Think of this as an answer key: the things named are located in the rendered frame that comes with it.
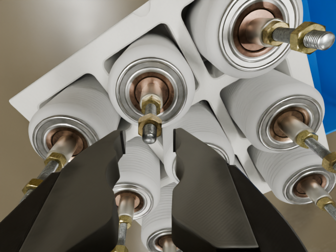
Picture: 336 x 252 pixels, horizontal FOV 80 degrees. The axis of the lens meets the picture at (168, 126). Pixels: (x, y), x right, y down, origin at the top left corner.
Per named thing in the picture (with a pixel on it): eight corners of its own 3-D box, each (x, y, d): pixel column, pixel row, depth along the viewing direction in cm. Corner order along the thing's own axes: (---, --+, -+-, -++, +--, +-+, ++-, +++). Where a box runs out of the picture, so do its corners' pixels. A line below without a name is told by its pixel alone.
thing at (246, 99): (264, 92, 42) (330, 140, 26) (219, 110, 43) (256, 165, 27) (255, 47, 37) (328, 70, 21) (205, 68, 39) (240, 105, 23)
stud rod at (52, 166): (64, 155, 23) (27, 211, 16) (56, 150, 23) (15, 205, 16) (69, 150, 23) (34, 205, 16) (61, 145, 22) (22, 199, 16)
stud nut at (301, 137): (311, 143, 22) (316, 147, 21) (295, 146, 22) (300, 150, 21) (314, 128, 21) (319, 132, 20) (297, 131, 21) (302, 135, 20)
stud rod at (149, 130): (144, 100, 20) (139, 141, 14) (150, 92, 20) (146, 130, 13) (153, 105, 21) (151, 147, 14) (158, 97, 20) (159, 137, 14)
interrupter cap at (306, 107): (320, 135, 26) (324, 138, 25) (261, 156, 27) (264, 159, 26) (317, 82, 22) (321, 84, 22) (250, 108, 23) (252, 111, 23)
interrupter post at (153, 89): (141, 103, 22) (139, 116, 19) (140, 81, 21) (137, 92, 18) (163, 102, 22) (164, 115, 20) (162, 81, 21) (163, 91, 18)
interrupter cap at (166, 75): (120, 124, 23) (119, 127, 23) (111, 56, 20) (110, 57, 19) (185, 122, 24) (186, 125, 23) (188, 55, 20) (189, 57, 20)
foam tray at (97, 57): (281, 120, 53) (333, 165, 37) (155, 182, 61) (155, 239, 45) (223, -44, 36) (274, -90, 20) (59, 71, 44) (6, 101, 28)
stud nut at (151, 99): (137, 106, 19) (136, 110, 18) (147, 92, 18) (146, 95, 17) (155, 117, 19) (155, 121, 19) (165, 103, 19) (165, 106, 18)
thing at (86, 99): (106, 123, 43) (77, 185, 27) (67, 91, 39) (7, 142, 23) (137, 93, 40) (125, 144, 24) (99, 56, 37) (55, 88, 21)
